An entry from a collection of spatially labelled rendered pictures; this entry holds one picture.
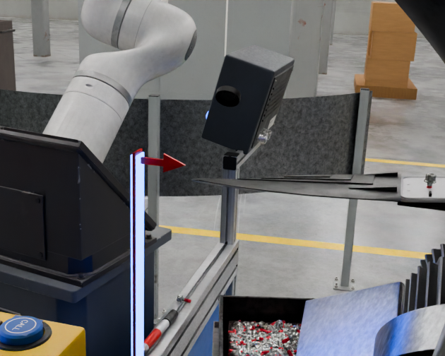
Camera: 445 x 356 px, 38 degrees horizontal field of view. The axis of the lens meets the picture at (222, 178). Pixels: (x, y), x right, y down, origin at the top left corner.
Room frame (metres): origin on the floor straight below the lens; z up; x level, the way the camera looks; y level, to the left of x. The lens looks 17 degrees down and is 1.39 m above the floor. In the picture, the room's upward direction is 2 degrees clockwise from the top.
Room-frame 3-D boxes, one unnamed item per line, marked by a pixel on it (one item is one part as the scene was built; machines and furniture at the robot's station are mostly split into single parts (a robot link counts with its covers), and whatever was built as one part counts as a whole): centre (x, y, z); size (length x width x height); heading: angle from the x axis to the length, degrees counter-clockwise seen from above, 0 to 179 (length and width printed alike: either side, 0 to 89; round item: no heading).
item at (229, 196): (1.28, -0.02, 0.96); 0.03 x 0.03 x 0.20; 75
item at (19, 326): (0.53, 0.18, 1.08); 0.04 x 0.04 x 0.02
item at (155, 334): (0.88, 0.09, 0.87); 0.14 x 0.01 x 0.01; 161
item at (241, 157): (1.38, -0.04, 1.04); 0.24 x 0.03 x 0.03; 165
